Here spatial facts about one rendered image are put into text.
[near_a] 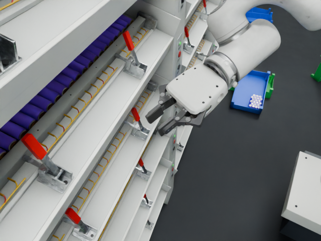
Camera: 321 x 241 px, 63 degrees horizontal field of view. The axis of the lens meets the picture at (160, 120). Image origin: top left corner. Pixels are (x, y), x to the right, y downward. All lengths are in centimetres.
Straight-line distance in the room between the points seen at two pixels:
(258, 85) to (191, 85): 144
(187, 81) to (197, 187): 94
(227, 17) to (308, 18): 15
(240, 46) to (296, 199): 70
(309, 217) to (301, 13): 72
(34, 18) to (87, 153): 20
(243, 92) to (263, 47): 133
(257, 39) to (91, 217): 50
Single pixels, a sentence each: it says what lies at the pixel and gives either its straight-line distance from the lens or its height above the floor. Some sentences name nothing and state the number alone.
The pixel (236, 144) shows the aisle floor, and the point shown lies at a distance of 164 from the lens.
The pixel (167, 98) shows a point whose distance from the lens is 56.
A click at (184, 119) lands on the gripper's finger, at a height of 85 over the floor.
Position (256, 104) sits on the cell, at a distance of 182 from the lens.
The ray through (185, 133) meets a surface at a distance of 146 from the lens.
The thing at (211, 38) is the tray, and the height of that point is 54.
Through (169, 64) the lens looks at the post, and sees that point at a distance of 73.
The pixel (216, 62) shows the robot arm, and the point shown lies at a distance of 56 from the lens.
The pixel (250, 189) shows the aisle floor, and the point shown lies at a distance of 149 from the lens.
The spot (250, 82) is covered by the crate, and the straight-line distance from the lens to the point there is 198.
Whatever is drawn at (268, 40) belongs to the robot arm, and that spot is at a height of 95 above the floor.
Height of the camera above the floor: 123
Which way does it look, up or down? 46 degrees down
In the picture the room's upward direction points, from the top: straight up
